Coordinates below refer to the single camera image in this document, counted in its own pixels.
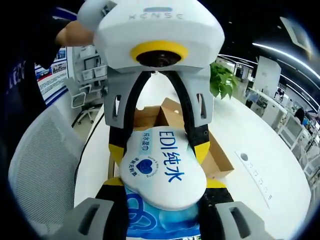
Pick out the white table cable cover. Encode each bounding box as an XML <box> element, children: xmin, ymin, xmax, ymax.
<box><xmin>234</xmin><ymin>149</ymin><xmax>274</xmax><ymax>209</ymax></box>

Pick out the person's dark shirt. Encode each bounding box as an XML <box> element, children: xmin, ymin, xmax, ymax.
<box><xmin>2</xmin><ymin>7</ymin><xmax>72</xmax><ymax>131</ymax></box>

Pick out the green plant in white pot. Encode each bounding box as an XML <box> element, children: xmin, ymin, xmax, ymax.
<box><xmin>209</xmin><ymin>61</ymin><xmax>240</xmax><ymax>101</ymax></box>

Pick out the row of white storage bins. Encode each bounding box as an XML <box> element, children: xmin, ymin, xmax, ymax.
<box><xmin>81</xmin><ymin>66</ymin><xmax>109</xmax><ymax>81</ymax></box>

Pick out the wall poster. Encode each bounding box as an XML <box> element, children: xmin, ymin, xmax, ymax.
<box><xmin>34</xmin><ymin>46</ymin><xmax>71</xmax><ymax>107</ymax></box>

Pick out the ceiling air conditioner vent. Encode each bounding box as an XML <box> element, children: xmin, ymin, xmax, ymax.
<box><xmin>279</xmin><ymin>16</ymin><xmax>316</xmax><ymax>55</ymax></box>

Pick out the row of office chairs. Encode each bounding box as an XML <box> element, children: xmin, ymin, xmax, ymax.
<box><xmin>274</xmin><ymin>109</ymin><xmax>316</xmax><ymax>161</ymax></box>

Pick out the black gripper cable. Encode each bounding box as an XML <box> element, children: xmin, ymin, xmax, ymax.
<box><xmin>74</xmin><ymin>111</ymin><xmax>106</xmax><ymax>187</ymax></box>

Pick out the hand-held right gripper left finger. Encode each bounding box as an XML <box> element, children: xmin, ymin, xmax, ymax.
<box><xmin>56</xmin><ymin>177</ymin><xmax>131</xmax><ymax>240</ymax></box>

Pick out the brown cardboard shoe box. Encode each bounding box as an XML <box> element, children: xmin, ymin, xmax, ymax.
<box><xmin>107</xmin><ymin>97</ymin><xmax>235</xmax><ymax>181</ymax></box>

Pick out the grey metal storage shelf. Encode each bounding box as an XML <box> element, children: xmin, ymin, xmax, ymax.
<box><xmin>74</xmin><ymin>44</ymin><xmax>110</xmax><ymax>82</ymax></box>

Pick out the long curved ceiling light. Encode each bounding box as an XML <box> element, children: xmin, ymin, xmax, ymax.
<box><xmin>251</xmin><ymin>41</ymin><xmax>320</xmax><ymax>66</ymax></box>

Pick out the grey mesh office chair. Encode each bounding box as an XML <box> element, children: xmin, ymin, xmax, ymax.
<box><xmin>9</xmin><ymin>102</ymin><xmax>109</xmax><ymax>226</ymax></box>

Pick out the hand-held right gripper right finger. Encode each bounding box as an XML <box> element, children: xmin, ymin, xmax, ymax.
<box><xmin>197</xmin><ymin>178</ymin><xmax>273</xmax><ymax>240</ymax></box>

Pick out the white soft wipes pack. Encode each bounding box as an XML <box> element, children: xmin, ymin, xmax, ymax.
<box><xmin>119</xmin><ymin>126</ymin><xmax>209</xmax><ymax>240</ymax></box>

